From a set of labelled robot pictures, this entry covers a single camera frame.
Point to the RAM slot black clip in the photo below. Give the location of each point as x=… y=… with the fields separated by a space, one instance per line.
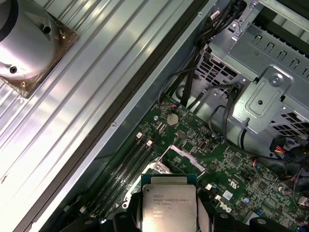
x=135 y=172
x=124 y=164

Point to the CPU socket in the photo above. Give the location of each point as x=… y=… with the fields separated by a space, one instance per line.
x=161 y=167

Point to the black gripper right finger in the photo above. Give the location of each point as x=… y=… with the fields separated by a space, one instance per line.
x=205 y=217

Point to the RAM slot white clip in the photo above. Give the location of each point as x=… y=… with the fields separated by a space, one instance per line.
x=130 y=168
x=119 y=160

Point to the metal CPU socket cover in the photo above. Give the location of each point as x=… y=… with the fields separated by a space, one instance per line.
x=186 y=155

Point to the silver coin cell battery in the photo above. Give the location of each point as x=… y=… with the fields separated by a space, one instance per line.
x=172 y=119

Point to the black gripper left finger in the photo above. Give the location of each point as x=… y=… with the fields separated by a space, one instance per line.
x=134 y=217

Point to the silver topped CPU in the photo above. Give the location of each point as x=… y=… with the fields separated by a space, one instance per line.
x=169 y=205

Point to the silver metal drive cage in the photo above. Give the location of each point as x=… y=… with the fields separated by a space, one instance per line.
x=265 y=96

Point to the green motherboard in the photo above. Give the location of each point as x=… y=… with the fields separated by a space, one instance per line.
x=241 y=174

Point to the black and silver PC case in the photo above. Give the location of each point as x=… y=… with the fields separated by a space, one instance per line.
x=135 y=106

